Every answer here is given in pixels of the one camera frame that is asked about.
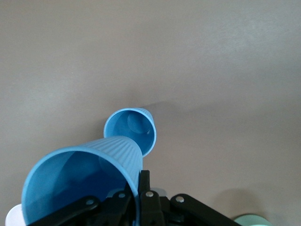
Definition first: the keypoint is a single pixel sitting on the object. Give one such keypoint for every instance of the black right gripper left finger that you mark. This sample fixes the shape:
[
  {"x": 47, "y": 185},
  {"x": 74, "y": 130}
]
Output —
[{"x": 87, "y": 206}]

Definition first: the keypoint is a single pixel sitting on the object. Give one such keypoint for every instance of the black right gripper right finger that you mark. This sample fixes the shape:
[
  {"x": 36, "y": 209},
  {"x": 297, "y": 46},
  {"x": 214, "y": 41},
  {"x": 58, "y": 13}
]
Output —
[{"x": 147, "y": 207}]

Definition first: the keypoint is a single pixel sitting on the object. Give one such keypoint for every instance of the blue ribbed plastic cup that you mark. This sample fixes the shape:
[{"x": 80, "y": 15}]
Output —
[
  {"x": 117, "y": 150},
  {"x": 142, "y": 139}
]

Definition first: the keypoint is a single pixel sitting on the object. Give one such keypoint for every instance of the pale pink bowl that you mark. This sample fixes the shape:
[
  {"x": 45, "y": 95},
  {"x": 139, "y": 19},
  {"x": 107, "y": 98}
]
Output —
[{"x": 13, "y": 216}]

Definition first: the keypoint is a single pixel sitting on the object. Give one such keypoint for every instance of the mint green bowl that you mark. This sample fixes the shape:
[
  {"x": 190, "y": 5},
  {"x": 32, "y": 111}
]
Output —
[{"x": 254, "y": 221}]

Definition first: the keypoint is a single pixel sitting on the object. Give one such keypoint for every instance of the brown table cover sheet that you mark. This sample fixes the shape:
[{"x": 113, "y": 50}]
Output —
[{"x": 188, "y": 58}]

